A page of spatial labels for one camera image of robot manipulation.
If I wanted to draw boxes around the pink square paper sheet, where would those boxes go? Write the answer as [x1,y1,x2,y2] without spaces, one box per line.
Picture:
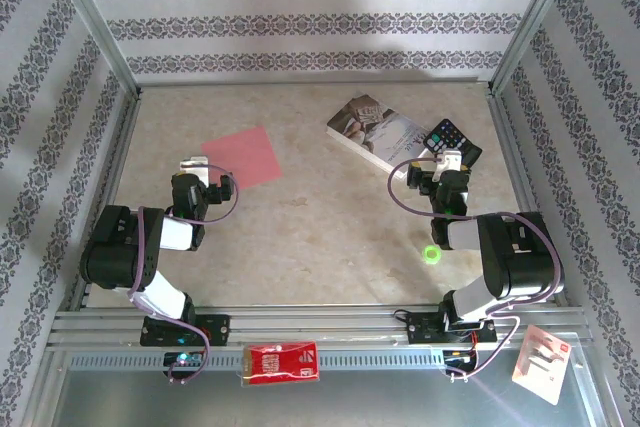
[200,126,284,192]

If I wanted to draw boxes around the grey sheet metal tray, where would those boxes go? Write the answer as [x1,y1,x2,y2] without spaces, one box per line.
[47,366,609,427]

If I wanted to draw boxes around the black calculator with coloured keys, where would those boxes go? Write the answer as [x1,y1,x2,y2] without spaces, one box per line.
[422,118,484,169]

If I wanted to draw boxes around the paperback book with photo cover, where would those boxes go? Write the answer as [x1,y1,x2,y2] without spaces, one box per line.
[326,93,434,181]

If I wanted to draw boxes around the small black controller board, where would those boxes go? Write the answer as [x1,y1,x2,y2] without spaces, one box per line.
[443,349,477,369]
[163,351,207,371]

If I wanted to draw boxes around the red packet in clear bag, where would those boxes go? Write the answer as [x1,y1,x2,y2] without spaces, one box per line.
[238,340,321,388]

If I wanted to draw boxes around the pink blister pack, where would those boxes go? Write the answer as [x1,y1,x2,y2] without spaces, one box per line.
[510,324,573,406]

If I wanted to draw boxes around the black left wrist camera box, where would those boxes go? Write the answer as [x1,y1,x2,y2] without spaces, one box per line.
[205,172,235,207]

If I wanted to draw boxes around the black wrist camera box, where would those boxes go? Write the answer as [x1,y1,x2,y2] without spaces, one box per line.
[405,160,437,194]
[205,172,235,207]

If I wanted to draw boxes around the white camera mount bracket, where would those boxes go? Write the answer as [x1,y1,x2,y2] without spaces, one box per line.
[430,149,462,182]
[179,154,212,179]

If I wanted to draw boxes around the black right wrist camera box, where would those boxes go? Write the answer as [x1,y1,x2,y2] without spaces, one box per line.
[405,160,437,194]

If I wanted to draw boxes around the aluminium table side rail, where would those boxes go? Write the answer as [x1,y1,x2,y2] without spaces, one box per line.
[486,89,571,308]
[69,89,145,311]

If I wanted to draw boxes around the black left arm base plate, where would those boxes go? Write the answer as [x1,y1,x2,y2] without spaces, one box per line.
[139,314,233,348]

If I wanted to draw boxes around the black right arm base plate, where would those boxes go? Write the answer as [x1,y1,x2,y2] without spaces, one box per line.
[407,313,498,346]

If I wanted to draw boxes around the thin aluminium table edge rail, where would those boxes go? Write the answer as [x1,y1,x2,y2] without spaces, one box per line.
[134,77,496,90]

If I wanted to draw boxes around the aluminium upright frame post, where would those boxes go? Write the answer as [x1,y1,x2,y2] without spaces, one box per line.
[42,0,142,98]
[488,0,582,96]

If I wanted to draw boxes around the grey slotted cable duct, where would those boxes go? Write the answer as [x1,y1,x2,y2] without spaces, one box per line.
[67,350,447,372]

